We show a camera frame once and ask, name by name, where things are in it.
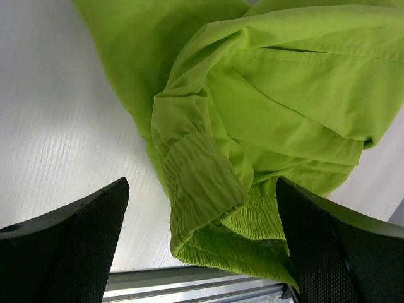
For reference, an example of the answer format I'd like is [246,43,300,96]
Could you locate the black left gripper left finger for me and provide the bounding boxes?
[1,177,129,302]

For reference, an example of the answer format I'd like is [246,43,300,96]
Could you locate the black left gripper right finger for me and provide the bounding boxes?
[276,177,403,302]

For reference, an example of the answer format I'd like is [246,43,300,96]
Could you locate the lime green shorts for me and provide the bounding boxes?
[74,1,403,285]

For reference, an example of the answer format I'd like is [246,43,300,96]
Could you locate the aluminium mounting rail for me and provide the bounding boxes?
[102,266,299,302]

